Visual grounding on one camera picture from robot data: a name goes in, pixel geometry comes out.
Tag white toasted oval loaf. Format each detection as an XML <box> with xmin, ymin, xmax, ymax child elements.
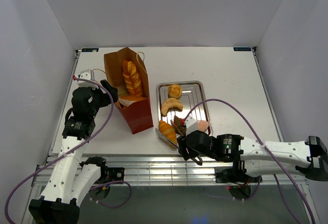
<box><xmin>118</xmin><ymin>95</ymin><xmax>146</xmax><ymax>107</ymax></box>

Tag steel serving tongs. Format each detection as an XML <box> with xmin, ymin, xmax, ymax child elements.
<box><xmin>155</xmin><ymin>116</ymin><xmax>203</xmax><ymax>166</ymax></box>

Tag brown red paper bag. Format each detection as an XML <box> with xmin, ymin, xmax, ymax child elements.
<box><xmin>104</xmin><ymin>47</ymin><xmax>153</xmax><ymax>134</ymax></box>

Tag long twisted glazed bread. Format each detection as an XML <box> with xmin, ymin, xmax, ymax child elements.
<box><xmin>122</xmin><ymin>60</ymin><xmax>144</xmax><ymax>97</ymax></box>

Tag striped orange croissant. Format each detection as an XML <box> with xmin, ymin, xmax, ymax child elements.
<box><xmin>158</xmin><ymin>120</ymin><xmax>178</xmax><ymax>148</ymax></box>

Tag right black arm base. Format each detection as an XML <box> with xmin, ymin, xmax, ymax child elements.
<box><xmin>214</xmin><ymin>167</ymin><xmax>262</xmax><ymax>185</ymax></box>

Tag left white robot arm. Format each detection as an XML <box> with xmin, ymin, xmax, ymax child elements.
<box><xmin>29</xmin><ymin>79</ymin><xmax>118</xmax><ymax>223</ymax></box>

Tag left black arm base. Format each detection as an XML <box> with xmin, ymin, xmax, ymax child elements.
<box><xmin>98</xmin><ymin>166</ymin><xmax>125</xmax><ymax>184</ymax></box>

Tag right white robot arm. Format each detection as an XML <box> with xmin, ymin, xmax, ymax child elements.
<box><xmin>177</xmin><ymin>131</ymin><xmax>327</xmax><ymax>182</ymax></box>

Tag sugar coated pink donut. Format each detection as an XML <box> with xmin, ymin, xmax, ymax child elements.
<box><xmin>197</xmin><ymin>120</ymin><xmax>209</xmax><ymax>132</ymax></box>

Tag dark chocolate croissant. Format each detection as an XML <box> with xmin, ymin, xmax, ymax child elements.
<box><xmin>173</xmin><ymin>115</ymin><xmax>187</xmax><ymax>136</ymax></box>

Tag pale curved croissant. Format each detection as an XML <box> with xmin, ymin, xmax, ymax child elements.
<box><xmin>161</xmin><ymin>98</ymin><xmax>183</xmax><ymax>116</ymax></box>

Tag steel rectangular tray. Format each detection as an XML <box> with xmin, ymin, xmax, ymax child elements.
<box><xmin>156</xmin><ymin>80</ymin><xmax>212</xmax><ymax>135</ymax></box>

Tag round golden bun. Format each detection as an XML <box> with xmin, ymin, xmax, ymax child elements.
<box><xmin>168</xmin><ymin>84</ymin><xmax>182</xmax><ymax>99</ymax></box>

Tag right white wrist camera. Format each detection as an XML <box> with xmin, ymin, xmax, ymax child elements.
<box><xmin>184</xmin><ymin>116</ymin><xmax>198</xmax><ymax>136</ymax></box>

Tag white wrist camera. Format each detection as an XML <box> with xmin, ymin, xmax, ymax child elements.
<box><xmin>184</xmin><ymin>116</ymin><xmax>198</xmax><ymax>136</ymax></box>
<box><xmin>73</xmin><ymin>69</ymin><xmax>95</xmax><ymax>81</ymax></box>

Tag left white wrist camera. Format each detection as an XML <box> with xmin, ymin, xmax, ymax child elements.
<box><xmin>73</xmin><ymin>69</ymin><xmax>95</xmax><ymax>81</ymax></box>

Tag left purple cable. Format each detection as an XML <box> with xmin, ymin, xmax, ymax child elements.
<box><xmin>4</xmin><ymin>78</ymin><xmax>132</xmax><ymax>223</ymax></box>

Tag aluminium frame rail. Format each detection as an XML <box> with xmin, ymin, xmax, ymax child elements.
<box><xmin>32</xmin><ymin>154</ymin><xmax>308</xmax><ymax>187</ymax></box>

